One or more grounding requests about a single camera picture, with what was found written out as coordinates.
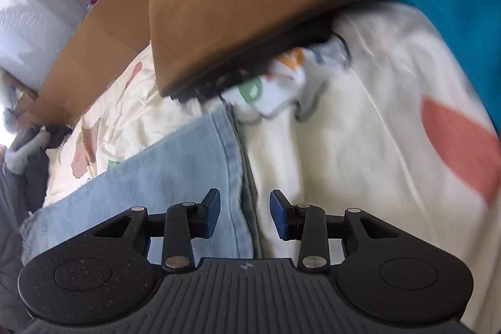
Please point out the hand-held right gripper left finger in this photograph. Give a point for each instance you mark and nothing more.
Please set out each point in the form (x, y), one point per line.
(213, 210)

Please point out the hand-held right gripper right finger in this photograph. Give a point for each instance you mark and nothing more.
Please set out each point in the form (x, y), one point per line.
(277, 216)

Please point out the blue denim pants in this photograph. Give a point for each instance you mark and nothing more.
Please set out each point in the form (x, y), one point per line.
(164, 173)

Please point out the bear print bedsheet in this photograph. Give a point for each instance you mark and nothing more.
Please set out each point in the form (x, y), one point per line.
(352, 162)

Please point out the black garment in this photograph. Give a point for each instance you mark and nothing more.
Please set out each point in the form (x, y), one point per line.
(41, 177)

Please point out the flattened cardboard sheet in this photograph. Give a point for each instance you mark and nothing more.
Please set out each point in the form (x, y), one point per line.
(101, 52)

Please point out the dark grey pillow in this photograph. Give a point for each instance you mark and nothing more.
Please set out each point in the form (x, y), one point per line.
(11, 240)

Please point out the brown folded garment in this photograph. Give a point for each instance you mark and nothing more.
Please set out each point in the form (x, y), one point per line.
(242, 5)

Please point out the light grey wrapped mattress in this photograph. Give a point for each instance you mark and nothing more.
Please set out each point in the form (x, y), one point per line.
(43, 5)

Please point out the teal garment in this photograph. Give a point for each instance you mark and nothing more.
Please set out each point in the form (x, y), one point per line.
(450, 5)

